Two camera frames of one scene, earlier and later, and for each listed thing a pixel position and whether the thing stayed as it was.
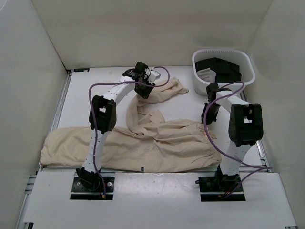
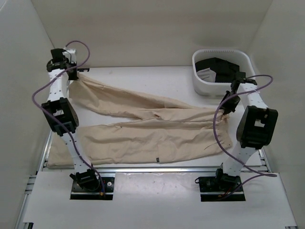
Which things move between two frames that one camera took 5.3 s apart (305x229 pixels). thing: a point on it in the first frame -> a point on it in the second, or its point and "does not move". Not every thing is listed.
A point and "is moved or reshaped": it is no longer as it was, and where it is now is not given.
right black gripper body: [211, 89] -> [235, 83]
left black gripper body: [145, 80] -> [70, 65]
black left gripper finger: [146, 90] -> [74, 74]
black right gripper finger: [203, 112] -> [225, 108]
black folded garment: [225, 72] does not move
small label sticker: [81, 70] does not move
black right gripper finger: [212, 113] -> [230, 105]
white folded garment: [207, 75] does not move
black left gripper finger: [142, 89] -> [72, 76]
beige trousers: [149, 143] is moved or reshaped
